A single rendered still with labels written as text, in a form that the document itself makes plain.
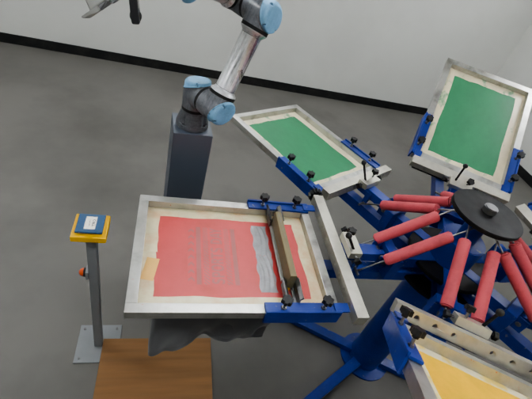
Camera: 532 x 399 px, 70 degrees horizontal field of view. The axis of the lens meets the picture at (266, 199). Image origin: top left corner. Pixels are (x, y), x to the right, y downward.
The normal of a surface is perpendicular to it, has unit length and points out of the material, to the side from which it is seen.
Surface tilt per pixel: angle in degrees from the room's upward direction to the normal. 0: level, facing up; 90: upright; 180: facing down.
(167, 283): 0
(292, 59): 90
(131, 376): 0
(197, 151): 90
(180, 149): 90
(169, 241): 0
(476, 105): 32
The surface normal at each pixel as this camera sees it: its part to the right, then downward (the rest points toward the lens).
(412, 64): 0.15, 0.67
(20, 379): 0.25, -0.73
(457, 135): 0.02, -0.33
